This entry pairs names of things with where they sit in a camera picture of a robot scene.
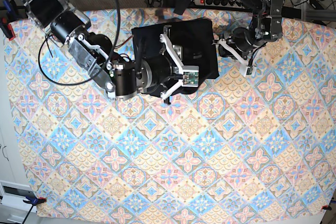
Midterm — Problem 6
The orange clamp lower right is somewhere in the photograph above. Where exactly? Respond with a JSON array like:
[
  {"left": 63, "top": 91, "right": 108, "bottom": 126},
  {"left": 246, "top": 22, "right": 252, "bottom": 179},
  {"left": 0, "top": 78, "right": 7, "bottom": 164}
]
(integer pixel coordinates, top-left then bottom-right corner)
[{"left": 321, "top": 206, "right": 332, "bottom": 211}]

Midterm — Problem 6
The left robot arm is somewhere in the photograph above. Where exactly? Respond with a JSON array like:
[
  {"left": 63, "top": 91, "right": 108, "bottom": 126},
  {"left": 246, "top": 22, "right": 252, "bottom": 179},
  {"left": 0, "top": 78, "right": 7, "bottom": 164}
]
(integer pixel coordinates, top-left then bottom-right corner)
[{"left": 214, "top": 0, "right": 284, "bottom": 67}]

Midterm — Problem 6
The black T-shirt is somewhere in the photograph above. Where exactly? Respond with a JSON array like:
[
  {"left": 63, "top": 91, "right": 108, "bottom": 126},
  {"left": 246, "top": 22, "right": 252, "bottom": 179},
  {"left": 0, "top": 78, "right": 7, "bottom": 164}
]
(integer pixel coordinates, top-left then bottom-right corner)
[{"left": 132, "top": 18, "right": 219, "bottom": 94}]

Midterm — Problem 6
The white cabinet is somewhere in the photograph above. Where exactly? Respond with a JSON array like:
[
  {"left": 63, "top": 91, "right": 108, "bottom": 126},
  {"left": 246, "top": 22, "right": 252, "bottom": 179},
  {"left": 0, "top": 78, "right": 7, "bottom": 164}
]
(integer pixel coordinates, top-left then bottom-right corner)
[{"left": 0, "top": 32, "right": 40, "bottom": 224}]

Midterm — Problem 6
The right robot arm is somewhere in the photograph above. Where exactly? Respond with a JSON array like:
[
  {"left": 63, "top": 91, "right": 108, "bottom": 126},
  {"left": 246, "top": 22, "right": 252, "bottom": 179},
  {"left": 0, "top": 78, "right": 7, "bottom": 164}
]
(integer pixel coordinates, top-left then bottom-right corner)
[{"left": 22, "top": 0, "right": 187, "bottom": 101}]

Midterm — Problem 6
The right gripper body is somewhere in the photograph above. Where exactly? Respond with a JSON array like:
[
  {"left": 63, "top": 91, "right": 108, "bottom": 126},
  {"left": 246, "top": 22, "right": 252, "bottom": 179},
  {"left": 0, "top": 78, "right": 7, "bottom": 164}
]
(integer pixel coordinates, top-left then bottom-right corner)
[{"left": 135, "top": 45, "right": 177, "bottom": 95}]

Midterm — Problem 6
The blue clamp lower left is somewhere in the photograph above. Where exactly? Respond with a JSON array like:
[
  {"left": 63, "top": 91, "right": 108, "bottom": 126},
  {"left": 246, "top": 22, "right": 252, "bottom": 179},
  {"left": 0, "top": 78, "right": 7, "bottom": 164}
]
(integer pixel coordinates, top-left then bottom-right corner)
[{"left": 22, "top": 196, "right": 47, "bottom": 224}]

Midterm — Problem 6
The blue clamp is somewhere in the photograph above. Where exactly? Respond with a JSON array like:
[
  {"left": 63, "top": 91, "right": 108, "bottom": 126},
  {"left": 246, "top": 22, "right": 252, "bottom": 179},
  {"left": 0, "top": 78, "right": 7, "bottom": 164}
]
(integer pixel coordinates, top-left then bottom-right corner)
[
  {"left": 22, "top": 196, "right": 47, "bottom": 224},
  {"left": 1, "top": 0, "right": 17, "bottom": 41}
]

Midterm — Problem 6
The blue clamp upper left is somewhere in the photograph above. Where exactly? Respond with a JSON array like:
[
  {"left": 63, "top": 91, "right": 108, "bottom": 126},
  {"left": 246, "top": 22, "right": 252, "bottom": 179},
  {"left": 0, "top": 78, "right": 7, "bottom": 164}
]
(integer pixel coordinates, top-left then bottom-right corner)
[{"left": 1, "top": 0, "right": 17, "bottom": 41}]

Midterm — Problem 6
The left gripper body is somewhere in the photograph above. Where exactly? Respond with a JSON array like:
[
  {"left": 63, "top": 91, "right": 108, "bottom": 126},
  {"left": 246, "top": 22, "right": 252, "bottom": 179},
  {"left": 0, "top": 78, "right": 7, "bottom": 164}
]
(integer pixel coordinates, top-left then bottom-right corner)
[{"left": 225, "top": 27, "right": 265, "bottom": 60}]

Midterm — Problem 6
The patterned tablecloth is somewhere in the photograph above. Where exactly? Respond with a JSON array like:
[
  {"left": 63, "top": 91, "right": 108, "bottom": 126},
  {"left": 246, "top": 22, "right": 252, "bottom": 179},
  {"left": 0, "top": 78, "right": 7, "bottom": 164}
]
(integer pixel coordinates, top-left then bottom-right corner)
[{"left": 4, "top": 19, "right": 335, "bottom": 223}]

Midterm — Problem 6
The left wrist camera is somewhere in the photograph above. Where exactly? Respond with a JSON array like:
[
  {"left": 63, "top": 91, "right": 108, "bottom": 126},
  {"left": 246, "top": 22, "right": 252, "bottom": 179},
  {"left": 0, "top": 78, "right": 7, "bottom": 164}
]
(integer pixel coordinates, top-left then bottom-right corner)
[{"left": 239, "top": 64, "right": 257, "bottom": 77}]

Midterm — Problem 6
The white power strip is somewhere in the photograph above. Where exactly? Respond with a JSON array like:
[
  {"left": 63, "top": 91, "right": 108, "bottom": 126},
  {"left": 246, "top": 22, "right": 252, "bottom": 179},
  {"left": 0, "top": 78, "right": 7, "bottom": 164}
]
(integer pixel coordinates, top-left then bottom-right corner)
[{"left": 194, "top": 0, "right": 243, "bottom": 8}]

